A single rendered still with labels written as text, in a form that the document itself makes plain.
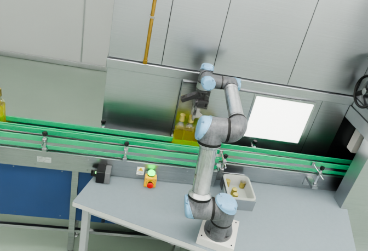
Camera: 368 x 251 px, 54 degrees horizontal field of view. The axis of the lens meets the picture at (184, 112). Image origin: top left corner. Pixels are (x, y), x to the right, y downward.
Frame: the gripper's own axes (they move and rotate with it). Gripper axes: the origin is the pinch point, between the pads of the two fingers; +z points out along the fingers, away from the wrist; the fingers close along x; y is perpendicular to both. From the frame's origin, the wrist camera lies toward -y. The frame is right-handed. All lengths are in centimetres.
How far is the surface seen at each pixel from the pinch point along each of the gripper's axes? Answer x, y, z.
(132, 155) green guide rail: -13.6, -32.3, 24.3
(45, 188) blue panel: -14, -82, 57
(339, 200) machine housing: -17, 107, 37
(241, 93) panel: 12.4, 30.4, -15.4
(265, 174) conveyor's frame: -6, 57, 32
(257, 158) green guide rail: -4, 48, 21
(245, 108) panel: 12.3, 35.5, -5.3
